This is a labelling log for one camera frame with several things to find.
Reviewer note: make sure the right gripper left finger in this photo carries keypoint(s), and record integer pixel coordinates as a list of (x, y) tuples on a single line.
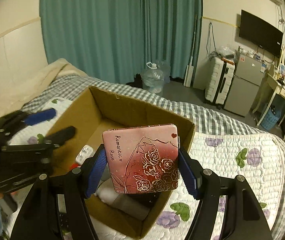
[(39, 214)]

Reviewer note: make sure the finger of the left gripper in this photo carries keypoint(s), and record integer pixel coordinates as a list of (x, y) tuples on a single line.
[(61, 136), (35, 118)]

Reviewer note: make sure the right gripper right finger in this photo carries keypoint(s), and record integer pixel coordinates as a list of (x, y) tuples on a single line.
[(243, 215)]

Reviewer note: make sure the red capped white bottle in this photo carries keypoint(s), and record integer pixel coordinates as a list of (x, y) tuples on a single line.
[(74, 165)]

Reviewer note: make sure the white pill blister box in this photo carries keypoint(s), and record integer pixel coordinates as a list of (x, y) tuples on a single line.
[(85, 153)]

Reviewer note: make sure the white round bottle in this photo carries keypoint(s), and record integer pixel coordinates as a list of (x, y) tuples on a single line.
[(123, 202)]

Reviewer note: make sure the pink rose tin box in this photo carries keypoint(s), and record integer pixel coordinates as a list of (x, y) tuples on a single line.
[(143, 159)]

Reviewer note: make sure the beige pillow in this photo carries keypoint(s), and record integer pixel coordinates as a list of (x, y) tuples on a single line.
[(13, 97)]

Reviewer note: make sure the grey checked blanket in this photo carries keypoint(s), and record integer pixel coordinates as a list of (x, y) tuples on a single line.
[(157, 104)]

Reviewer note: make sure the brown cardboard box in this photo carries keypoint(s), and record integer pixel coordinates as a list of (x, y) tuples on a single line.
[(96, 111)]

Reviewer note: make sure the blue laundry basket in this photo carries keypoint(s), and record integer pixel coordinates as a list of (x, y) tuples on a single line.
[(271, 118)]

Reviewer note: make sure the clear water jug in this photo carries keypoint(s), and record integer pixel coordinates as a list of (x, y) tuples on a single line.
[(153, 79)]

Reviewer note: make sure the teal curtain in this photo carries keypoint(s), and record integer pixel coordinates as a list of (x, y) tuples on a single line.
[(114, 39)]

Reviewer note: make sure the white dressing table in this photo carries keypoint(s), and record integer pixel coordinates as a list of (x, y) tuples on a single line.
[(277, 97)]

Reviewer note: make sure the white flat mop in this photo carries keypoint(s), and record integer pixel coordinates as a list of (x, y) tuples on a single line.
[(189, 67)]

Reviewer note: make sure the silver mini fridge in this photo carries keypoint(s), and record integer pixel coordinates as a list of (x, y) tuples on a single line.
[(245, 84)]

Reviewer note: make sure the white suitcase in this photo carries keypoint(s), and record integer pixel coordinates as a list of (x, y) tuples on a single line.
[(220, 79)]

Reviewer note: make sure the black wall television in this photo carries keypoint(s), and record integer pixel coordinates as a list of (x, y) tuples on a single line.
[(261, 33)]

